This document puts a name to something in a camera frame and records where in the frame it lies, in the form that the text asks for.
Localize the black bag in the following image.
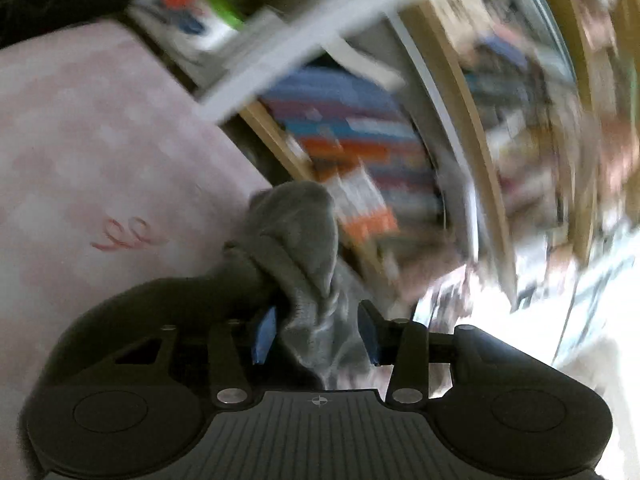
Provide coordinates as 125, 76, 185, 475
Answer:
0, 0, 148, 52

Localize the orange white carton box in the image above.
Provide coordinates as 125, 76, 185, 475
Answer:
320, 157, 373, 221
345, 170, 402, 248

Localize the white wooden bookshelf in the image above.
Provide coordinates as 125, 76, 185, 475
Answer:
125, 0, 640, 313

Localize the row of leaning colourful books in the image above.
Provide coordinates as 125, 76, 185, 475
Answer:
260, 67, 451, 261

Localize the row of dark upright books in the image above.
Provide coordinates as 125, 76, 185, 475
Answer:
460, 20, 581, 241

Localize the pink cartoon desk mat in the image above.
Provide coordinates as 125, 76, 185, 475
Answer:
0, 19, 281, 461

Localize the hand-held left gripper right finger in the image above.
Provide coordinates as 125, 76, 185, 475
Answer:
357, 299, 501, 407

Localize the grey sweater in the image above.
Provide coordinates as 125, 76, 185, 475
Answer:
55, 180, 398, 392

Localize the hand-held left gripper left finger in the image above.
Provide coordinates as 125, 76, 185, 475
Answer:
115, 305, 279, 407

